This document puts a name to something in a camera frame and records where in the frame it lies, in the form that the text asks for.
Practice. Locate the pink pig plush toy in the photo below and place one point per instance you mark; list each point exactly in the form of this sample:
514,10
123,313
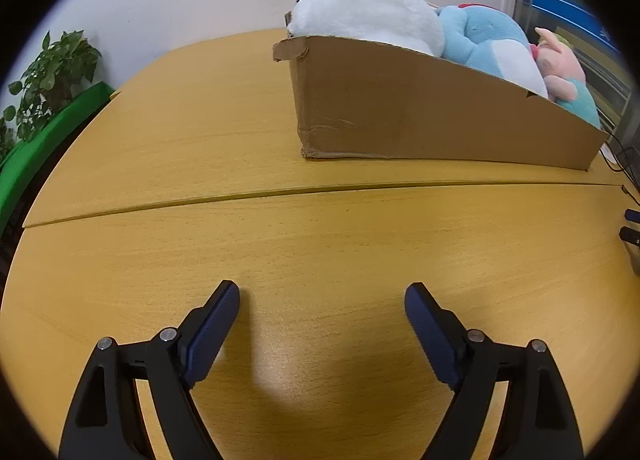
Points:
557,65

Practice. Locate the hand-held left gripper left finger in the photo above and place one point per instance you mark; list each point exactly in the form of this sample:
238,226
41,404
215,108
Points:
215,335

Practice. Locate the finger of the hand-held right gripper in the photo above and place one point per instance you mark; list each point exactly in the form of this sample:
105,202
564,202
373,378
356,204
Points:
630,234
633,215

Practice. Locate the glass door with blue stripe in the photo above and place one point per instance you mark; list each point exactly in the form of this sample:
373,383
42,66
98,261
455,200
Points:
555,5

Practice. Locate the white plush toy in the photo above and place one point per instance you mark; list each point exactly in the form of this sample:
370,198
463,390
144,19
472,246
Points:
370,10

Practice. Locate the green board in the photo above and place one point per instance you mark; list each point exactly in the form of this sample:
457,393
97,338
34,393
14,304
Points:
45,140

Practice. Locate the green potted plant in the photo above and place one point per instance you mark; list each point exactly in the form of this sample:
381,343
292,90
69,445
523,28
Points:
55,70

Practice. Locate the cardboard box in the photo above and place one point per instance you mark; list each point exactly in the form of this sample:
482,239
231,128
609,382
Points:
400,105

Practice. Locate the blue plush toy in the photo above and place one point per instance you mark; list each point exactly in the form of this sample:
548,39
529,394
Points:
480,35

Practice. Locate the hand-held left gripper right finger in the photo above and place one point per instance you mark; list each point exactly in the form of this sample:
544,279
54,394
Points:
430,335

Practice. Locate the white paper sheet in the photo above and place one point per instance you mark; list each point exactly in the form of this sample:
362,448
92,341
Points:
609,154

